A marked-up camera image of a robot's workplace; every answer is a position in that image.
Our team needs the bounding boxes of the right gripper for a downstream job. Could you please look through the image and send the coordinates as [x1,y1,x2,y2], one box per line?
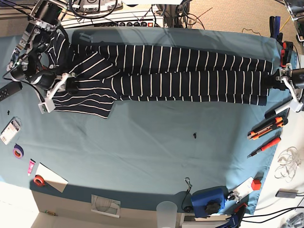
[38,73,76,114]

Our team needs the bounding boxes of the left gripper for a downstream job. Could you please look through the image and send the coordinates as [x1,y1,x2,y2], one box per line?
[263,63,304,113]

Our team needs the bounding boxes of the navy white striped t-shirt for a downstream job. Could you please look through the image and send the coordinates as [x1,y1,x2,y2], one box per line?
[46,34,274,118]

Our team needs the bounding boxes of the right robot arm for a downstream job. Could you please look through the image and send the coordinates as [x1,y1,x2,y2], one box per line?
[0,0,78,114]

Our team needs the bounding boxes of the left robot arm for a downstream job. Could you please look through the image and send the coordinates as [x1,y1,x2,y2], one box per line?
[263,63,304,119]

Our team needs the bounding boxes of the black white marker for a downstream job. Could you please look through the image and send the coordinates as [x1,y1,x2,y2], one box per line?
[264,100,292,119]

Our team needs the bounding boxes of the orange black clamp tool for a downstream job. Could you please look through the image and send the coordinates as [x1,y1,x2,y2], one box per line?
[281,41,294,67]

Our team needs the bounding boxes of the black remote control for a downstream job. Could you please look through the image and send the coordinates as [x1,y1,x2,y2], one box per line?
[0,81,22,101]

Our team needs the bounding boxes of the orange black utility knife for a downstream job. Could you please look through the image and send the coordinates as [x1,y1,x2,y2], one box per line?
[247,116,288,140]

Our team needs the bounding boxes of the purple tape roll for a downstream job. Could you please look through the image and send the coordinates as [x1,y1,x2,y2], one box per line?
[13,144,24,159]

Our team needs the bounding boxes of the pink glue tube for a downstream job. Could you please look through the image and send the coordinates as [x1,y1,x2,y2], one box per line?
[28,159,36,176]

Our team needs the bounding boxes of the orange black screwdriver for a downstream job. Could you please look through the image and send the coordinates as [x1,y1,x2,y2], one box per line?
[247,137,281,158]

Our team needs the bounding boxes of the white paper sheet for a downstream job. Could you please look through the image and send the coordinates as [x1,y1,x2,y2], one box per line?
[35,163,68,193]

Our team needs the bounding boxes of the orange tape roll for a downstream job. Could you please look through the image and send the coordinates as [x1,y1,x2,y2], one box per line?
[33,175,46,187]

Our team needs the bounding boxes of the bundle of white zip ties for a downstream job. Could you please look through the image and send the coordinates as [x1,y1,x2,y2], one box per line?
[275,147,304,183]

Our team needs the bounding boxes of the teal table cloth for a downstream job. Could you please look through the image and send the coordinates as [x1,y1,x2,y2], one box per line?
[0,26,298,216]

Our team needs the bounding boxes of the small red cube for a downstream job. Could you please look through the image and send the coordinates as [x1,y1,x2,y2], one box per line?
[251,179,261,191]

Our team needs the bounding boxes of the grey flat adapter box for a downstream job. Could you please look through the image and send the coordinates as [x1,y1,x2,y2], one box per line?
[275,189,297,199]

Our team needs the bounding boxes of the printed diagram paper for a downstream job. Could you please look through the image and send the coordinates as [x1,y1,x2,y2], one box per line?
[91,195,121,218]

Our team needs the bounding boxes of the white power strip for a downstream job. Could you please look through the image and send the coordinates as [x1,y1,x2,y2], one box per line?
[61,10,165,29]

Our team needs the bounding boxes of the blue clamp with knob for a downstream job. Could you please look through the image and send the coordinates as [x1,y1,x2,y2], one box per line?
[191,188,226,218]

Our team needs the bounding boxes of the blue red bar clamp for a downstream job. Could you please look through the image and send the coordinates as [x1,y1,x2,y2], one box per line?
[217,203,247,228]

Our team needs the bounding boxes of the translucent plastic cup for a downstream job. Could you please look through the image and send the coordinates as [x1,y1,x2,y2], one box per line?
[156,201,178,228]

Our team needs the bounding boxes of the blue handled spring clamp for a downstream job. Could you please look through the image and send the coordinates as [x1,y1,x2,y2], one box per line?
[269,16,283,40]

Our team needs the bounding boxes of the silver carabiner with cord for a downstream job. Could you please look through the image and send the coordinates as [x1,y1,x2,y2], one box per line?
[181,177,193,213]

